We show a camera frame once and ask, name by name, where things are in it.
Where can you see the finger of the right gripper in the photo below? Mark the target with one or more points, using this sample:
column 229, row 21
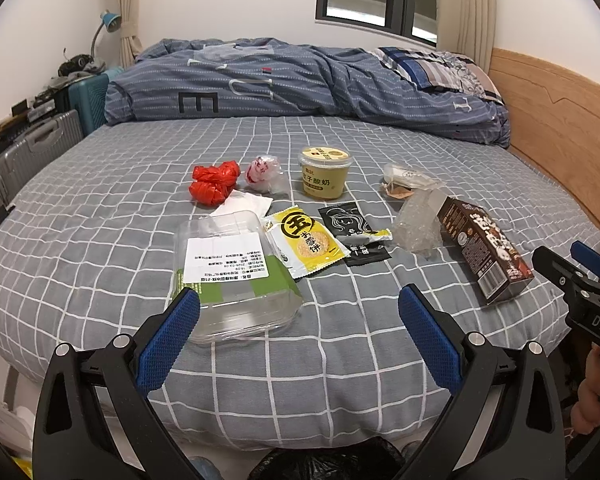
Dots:
column 554, row 268
column 586, row 256

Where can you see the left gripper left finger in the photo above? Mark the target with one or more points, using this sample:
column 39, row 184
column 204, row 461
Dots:
column 71, row 436

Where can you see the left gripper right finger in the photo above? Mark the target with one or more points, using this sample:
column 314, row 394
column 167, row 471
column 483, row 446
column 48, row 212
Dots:
column 502, row 419

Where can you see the brown cookie box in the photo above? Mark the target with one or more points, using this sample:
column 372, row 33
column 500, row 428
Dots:
column 499, row 269

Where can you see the bubble wrap sheet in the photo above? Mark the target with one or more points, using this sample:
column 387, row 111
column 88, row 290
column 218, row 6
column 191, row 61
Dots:
column 416, row 227

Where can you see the white drawstring pouch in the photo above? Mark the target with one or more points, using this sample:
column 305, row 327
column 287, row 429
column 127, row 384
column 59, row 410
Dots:
column 396, row 176

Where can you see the clear plastic food container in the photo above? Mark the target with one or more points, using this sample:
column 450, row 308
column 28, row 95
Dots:
column 243, row 287

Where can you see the black wet wipe packet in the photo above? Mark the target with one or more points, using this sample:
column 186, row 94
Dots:
column 365, row 245

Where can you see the yellow rice cracker packet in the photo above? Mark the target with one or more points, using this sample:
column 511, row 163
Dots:
column 301, row 243

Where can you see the white tissue paper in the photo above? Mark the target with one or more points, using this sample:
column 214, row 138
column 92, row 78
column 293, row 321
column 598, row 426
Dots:
column 244, row 202

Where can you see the black lined trash bin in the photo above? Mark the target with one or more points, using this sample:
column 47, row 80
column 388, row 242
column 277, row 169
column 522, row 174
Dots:
column 375, row 458

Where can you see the person's right hand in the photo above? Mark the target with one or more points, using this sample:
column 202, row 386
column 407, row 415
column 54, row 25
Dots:
column 585, row 414

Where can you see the wooden headboard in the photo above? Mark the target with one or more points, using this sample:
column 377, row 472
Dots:
column 555, row 118

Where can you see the patterned pillow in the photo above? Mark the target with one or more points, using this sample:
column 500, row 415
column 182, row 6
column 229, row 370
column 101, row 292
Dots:
column 438, row 71

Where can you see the yellow yogurt cup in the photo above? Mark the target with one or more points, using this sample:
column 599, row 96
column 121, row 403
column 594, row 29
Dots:
column 324, row 171

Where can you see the grey checked bed sheet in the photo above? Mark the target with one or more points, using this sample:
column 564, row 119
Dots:
column 88, row 254

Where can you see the grey suitcase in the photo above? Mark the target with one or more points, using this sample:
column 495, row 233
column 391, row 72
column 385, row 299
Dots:
column 34, row 149

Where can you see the beige right curtain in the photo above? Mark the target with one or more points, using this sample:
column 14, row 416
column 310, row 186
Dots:
column 467, row 27

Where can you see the beige curtain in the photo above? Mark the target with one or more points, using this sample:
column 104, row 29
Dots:
column 126, row 44
column 467, row 27

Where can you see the white red plastic bag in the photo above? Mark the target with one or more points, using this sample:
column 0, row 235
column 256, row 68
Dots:
column 265, row 175

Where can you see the teal suitcase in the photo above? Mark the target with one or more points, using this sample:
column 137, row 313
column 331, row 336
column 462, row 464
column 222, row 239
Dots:
column 87, row 96

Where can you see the blue striped duvet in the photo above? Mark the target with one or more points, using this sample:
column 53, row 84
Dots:
column 177, row 79

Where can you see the blue desk lamp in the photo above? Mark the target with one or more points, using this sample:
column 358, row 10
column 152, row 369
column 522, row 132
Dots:
column 109, row 22

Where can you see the beige left curtain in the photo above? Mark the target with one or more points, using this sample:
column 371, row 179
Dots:
column 126, row 44

